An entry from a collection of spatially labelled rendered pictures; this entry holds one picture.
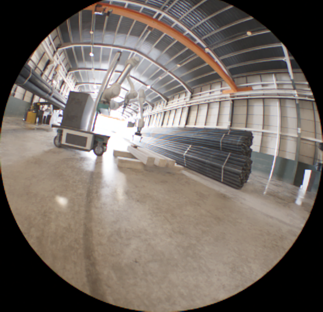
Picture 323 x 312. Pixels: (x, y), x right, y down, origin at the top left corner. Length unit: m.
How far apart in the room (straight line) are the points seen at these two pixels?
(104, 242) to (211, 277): 0.40
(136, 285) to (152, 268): 0.09
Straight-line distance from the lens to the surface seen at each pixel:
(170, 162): 1.46
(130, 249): 0.46
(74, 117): 1.74
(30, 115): 7.40
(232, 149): 1.92
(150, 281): 0.41
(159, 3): 10.50
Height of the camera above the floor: 0.38
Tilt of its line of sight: 4 degrees down
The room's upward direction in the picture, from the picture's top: 14 degrees clockwise
